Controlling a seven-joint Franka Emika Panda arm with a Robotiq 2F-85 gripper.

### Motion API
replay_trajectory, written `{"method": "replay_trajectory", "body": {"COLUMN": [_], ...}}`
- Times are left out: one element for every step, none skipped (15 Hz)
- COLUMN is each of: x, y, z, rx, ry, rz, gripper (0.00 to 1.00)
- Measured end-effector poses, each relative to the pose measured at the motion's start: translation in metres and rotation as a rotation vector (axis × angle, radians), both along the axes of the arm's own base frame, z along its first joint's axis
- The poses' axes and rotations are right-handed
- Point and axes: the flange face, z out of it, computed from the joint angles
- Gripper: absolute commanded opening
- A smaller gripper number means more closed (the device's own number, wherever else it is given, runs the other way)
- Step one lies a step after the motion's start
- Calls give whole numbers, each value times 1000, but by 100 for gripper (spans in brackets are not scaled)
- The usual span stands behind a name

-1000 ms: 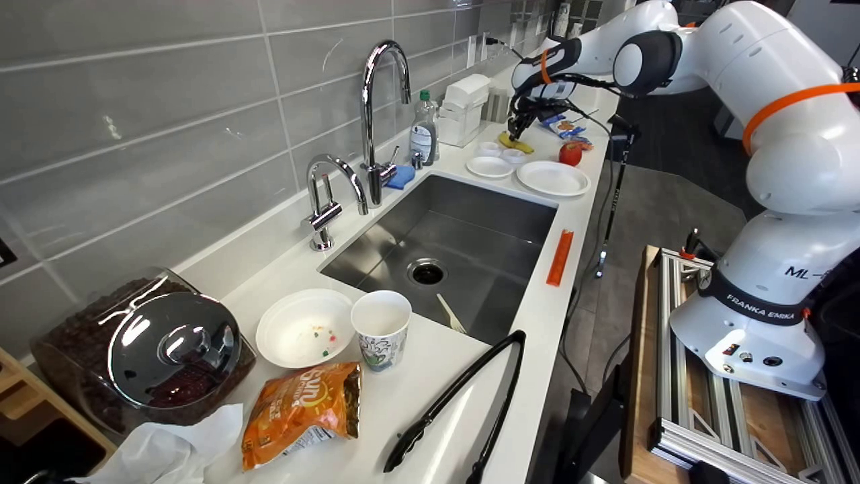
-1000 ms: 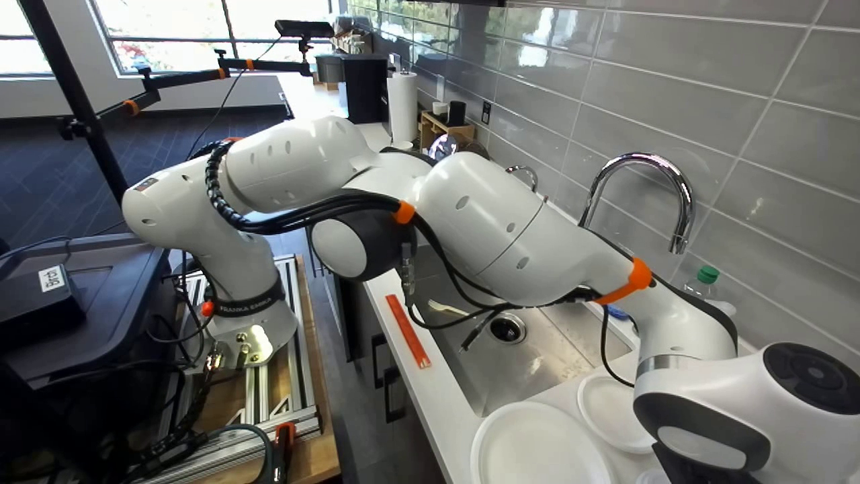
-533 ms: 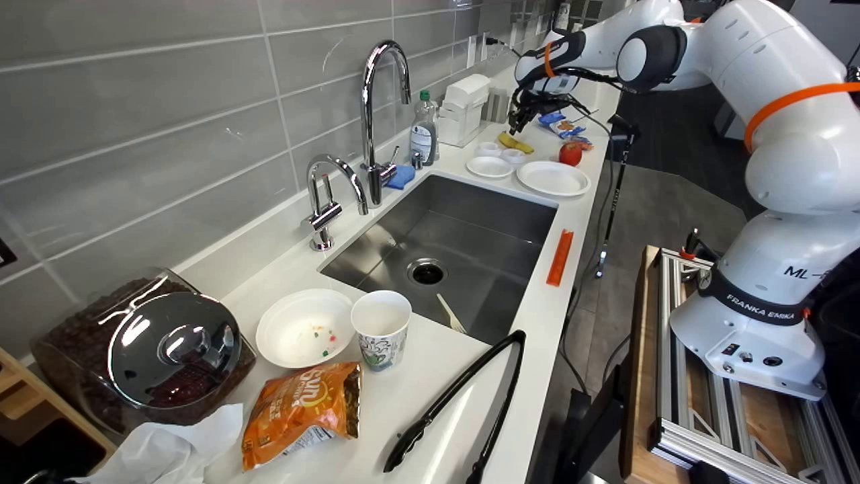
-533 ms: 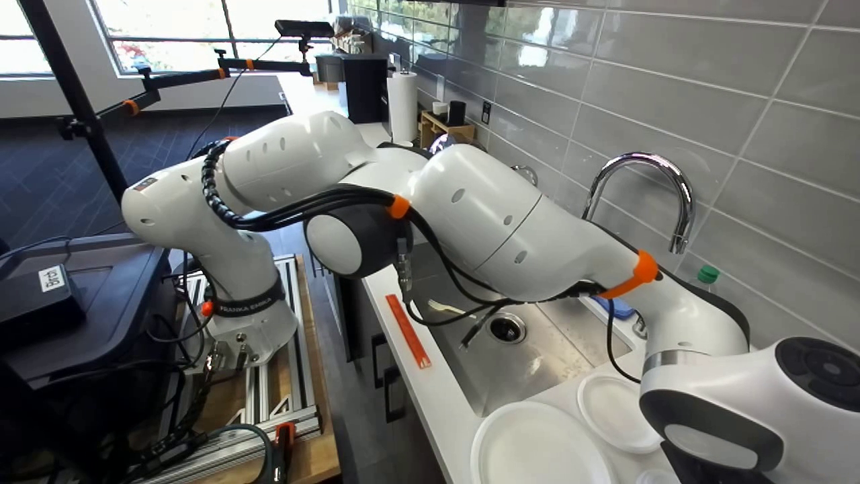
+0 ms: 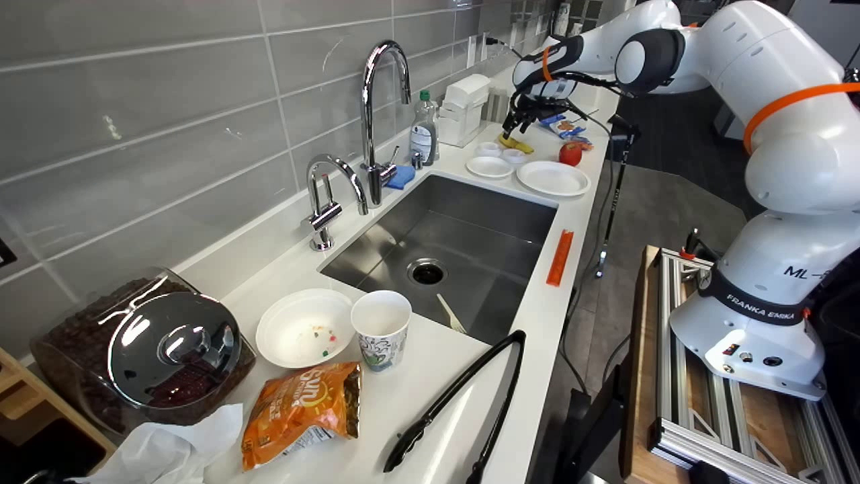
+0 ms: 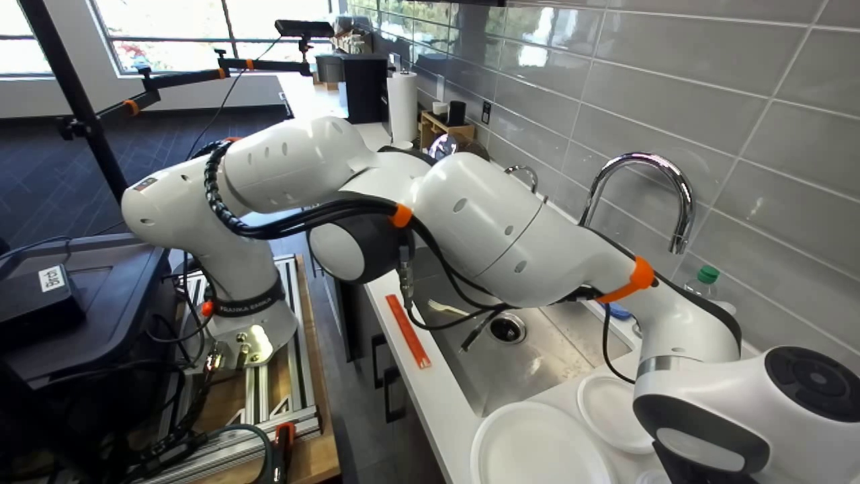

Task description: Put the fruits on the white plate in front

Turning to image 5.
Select orange chips bag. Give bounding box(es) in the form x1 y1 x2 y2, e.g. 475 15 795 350
238 359 366 472

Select small white plate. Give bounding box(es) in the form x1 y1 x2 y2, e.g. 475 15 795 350
464 153 519 183

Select clear plastic lid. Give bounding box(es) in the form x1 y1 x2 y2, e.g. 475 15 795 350
472 137 515 160

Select black kitchen tongs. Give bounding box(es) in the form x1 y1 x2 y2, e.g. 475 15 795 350
381 328 529 484

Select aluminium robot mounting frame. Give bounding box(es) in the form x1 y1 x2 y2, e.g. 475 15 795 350
646 245 860 484

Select pale utensil in sink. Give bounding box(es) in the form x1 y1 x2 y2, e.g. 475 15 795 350
436 292 468 336

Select blue snack packet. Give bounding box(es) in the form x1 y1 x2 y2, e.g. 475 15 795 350
539 109 589 141

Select stainless steel sink basin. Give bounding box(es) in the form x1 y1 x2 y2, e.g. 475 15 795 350
316 172 560 347

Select tall chrome faucet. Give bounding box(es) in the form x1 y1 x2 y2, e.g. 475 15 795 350
357 38 413 206

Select wooden shelf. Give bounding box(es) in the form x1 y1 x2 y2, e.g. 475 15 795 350
0 347 117 453

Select orange strip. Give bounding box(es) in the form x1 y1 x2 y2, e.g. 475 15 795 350
542 227 577 291

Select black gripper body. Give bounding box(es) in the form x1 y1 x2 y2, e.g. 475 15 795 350
514 78 574 118

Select glass pot lid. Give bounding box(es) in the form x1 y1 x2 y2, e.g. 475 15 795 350
105 291 244 414

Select metal cups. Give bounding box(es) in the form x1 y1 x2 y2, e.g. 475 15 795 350
482 86 519 124

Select black camera tripod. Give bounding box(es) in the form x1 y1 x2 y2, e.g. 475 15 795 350
596 109 643 282

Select clear green-capped soap bottle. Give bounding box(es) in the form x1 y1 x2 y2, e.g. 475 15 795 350
405 88 441 168

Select dark base cabinet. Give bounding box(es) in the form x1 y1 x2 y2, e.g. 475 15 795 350
527 176 647 484

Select blue sponge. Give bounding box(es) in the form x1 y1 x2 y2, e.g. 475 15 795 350
385 160 420 190

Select small chrome faucet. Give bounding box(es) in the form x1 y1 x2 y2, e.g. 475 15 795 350
304 153 370 252

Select yellow banana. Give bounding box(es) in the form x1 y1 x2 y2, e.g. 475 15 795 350
494 132 537 156

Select wooden base board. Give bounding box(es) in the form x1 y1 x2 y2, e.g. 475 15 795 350
617 242 808 484

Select white paper cup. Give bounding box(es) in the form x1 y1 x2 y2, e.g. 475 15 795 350
346 287 413 373

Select white bowl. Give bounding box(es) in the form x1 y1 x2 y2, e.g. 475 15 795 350
252 285 357 370

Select sink drain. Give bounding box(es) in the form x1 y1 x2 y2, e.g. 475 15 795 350
405 254 449 287

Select dark slow cooker pot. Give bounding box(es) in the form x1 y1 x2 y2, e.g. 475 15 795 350
29 268 257 432

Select large white plate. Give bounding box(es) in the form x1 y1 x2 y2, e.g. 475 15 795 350
514 159 594 202

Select white crumpled tissue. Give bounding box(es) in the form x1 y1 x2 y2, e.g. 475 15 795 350
76 399 246 484

